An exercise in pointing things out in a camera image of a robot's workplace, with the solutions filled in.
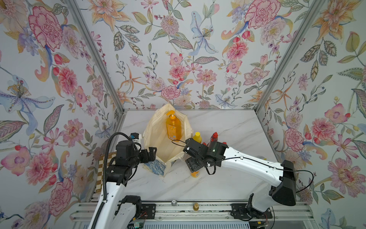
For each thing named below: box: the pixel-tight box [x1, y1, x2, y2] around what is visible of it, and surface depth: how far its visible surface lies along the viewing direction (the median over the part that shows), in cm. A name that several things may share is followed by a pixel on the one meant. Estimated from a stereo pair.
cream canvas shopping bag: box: [142, 103, 194, 177], surface depth 86 cm
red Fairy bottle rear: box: [210, 131, 219, 142], surface depth 85 cm
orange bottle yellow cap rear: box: [192, 131, 203, 144], surface depth 80 cm
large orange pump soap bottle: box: [165, 109, 182, 142], surface depth 93 cm
